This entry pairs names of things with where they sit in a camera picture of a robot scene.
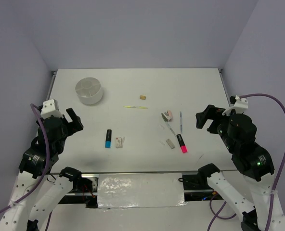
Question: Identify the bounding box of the thin yellow highlighter pen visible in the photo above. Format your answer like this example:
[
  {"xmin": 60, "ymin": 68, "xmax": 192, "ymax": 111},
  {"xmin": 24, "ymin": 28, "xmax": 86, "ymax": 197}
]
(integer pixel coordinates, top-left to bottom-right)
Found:
[{"xmin": 123, "ymin": 105, "xmax": 148, "ymax": 109}]

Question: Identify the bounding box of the black pink highlighter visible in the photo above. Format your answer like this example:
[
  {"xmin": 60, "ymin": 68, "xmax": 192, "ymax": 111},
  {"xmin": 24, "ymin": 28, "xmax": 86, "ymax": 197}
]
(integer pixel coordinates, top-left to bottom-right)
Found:
[{"xmin": 176, "ymin": 134, "xmax": 187, "ymax": 154}]

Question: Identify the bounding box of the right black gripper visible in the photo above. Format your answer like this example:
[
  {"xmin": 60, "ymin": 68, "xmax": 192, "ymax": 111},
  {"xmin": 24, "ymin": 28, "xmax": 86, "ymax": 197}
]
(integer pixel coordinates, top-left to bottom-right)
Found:
[{"xmin": 195, "ymin": 103, "xmax": 236, "ymax": 151}]

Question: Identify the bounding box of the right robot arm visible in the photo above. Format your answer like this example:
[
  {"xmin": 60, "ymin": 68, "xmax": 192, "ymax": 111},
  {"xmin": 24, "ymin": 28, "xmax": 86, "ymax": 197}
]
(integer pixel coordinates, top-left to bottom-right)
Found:
[{"xmin": 195, "ymin": 105, "xmax": 285, "ymax": 231}]

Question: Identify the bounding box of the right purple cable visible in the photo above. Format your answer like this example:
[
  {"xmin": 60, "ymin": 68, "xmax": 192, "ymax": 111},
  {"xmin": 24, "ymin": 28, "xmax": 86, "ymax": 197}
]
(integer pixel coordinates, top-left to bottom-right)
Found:
[{"xmin": 208, "ymin": 93, "xmax": 285, "ymax": 231}]

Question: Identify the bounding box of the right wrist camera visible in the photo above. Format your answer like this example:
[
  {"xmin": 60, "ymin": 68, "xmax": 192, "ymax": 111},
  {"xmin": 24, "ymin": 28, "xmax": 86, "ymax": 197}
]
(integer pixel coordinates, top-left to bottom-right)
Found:
[{"xmin": 229, "ymin": 95, "xmax": 248, "ymax": 114}]

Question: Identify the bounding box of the pink white stapler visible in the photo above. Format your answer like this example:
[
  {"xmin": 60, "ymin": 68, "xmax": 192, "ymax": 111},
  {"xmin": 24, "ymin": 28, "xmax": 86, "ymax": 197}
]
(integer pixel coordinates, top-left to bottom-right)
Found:
[{"xmin": 161, "ymin": 110, "xmax": 173, "ymax": 122}]

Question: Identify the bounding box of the grey white eraser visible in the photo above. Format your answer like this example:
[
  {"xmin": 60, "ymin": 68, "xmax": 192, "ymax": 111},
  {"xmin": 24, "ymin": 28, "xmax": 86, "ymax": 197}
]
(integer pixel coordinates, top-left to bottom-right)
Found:
[{"xmin": 166, "ymin": 139, "xmax": 175, "ymax": 149}]

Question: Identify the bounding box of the white round divided container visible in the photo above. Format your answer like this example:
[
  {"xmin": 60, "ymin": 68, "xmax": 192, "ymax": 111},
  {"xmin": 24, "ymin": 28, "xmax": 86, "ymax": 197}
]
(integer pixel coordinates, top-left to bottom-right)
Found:
[{"xmin": 75, "ymin": 77, "xmax": 103, "ymax": 105}]

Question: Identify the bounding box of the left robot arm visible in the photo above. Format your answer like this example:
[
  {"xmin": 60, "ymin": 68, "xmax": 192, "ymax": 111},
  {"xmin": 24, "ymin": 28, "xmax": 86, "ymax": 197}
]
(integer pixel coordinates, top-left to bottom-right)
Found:
[{"xmin": 0, "ymin": 104, "xmax": 83, "ymax": 231}]

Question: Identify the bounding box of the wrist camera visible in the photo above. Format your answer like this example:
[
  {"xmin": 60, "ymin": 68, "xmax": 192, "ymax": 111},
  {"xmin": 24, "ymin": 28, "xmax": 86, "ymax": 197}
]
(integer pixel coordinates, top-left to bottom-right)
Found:
[
  {"xmin": 229, "ymin": 95, "xmax": 248, "ymax": 114},
  {"xmin": 40, "ymin": 99, "xmax": 62, "ymax": 119}
]

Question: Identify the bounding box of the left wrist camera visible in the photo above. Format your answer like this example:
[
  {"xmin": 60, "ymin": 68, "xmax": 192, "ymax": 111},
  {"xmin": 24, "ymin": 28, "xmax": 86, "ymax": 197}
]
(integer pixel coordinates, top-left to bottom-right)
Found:
[{"xmin": 40, "ymin": 99, "xmax": 62, "ymax": 119}]

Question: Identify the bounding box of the black blue highlighter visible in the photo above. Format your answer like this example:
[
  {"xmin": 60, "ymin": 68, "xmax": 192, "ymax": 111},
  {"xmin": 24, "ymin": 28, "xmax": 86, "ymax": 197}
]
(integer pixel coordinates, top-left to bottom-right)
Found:
[{"xmin": 105, "ymin": 129, "xmax": 112, "ymax": 148}]

